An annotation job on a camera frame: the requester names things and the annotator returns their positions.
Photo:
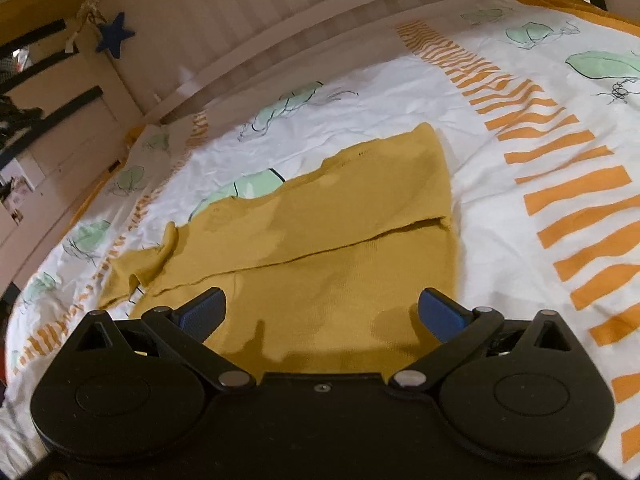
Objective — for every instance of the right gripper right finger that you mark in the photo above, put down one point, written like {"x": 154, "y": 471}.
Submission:
{"x": 460, "y": 332}

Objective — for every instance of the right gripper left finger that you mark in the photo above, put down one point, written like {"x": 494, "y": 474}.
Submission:
{"x": 182, "y": 332}

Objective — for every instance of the mustard yellow knit sweater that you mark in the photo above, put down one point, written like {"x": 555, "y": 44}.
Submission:
{"x": 323, "y": 274}

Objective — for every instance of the white patterned duvet cover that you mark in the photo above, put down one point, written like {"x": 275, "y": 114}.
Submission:
{"x": 537, "y": 114}

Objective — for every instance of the blue star ornament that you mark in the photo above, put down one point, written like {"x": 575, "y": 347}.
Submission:
{"x": 112, "y": 35}

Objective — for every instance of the orange bed sheet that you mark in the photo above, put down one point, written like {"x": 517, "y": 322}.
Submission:
{"x": 589, "y": 12}

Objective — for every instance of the light wooden bed frame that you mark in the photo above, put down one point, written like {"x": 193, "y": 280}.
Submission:
{"x": 224, "y": 56}

